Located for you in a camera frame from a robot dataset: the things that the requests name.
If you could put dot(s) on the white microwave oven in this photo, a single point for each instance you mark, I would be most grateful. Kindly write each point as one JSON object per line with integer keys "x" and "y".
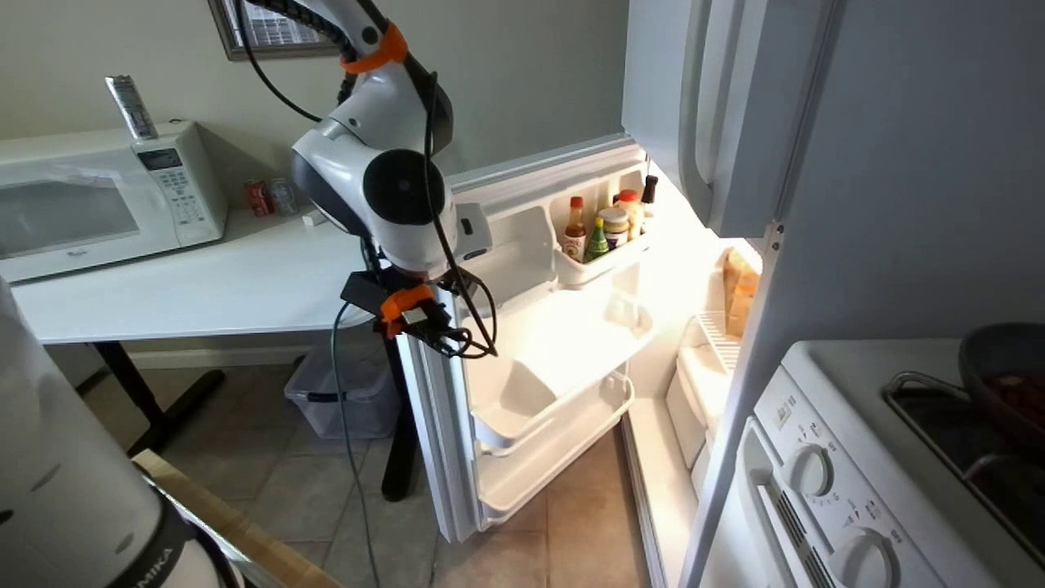
{"x": 100, "y": 201}

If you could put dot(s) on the pale condiment jar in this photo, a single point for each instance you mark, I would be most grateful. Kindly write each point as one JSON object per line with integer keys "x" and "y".
{"x": 614, "y": 228}

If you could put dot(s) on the red capped sauce bottle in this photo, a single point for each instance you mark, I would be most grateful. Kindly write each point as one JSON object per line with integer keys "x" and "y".
{"x": 577, "y": 228}

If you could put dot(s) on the wooden plank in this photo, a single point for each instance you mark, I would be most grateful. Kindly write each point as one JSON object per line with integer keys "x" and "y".
{"x": 239, "y": 523}

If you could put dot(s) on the white fridge door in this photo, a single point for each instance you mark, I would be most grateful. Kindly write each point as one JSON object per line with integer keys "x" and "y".
{"x": 565, "y": 337}

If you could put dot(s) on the white stove knob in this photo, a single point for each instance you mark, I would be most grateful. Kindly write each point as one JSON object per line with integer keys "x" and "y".
{"x": 816, "y": 471}
{"x": 870, "y": 559}

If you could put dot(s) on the grey remote control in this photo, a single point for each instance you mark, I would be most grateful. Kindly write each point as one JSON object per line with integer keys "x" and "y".
{"x": 133, "y": 104}

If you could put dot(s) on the black wrist camera orange mount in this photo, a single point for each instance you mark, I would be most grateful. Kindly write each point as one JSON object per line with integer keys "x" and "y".
{"x": 378, "y": 294}

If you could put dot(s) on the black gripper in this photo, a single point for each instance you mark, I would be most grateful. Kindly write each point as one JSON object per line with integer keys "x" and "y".
{"x": 441, "y": 327}

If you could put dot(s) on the clear plastic storage bin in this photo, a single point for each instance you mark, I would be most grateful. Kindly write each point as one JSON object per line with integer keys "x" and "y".
{"x": 343, "y": 396}

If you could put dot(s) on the bagged bread loaf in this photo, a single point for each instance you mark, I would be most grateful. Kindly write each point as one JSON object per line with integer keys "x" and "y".
{"x": 743, "y": 293}

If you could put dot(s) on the stainless steel stove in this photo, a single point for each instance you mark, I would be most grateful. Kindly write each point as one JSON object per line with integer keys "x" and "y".
{"x": 903, "y": 490}

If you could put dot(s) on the small grey container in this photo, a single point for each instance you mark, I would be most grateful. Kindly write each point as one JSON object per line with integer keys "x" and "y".
{"x": 285, "y": 192}

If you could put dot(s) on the green glass bottle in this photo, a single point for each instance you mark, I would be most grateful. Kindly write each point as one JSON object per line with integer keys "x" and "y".
{"x": 595, "y": 244}

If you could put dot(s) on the black frying pan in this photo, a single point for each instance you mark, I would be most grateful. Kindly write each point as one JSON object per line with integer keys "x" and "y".
{"x": 1008, "y": 379}

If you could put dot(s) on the brown framed board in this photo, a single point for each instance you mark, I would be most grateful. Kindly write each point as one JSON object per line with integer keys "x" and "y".
{"x": 271, "y": 33}

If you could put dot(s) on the dark sauce bottle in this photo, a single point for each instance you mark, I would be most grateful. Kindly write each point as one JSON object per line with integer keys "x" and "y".
{"x": 650, "y": 201}

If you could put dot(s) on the white fridge cabinet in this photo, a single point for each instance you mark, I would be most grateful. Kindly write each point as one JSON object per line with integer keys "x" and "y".
{"x": 916, "y": 165}

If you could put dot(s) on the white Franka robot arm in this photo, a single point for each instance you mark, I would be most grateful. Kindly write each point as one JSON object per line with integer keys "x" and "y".
{"x": 371, "y": 140}

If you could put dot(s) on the small red can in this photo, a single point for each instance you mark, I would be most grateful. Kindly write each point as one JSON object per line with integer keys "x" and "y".
{"x": 256, "y": 201}

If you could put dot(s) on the red lidded jar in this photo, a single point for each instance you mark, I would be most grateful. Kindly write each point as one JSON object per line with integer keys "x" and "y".
{"x": 629, "y": 205}

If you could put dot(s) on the white freezer door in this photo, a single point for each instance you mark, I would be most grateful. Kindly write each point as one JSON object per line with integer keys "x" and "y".
{"x": 665, "y": 99}

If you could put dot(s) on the black desk leg frame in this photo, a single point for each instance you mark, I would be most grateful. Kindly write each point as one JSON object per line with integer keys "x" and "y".
{"x": 396, "y": 436}

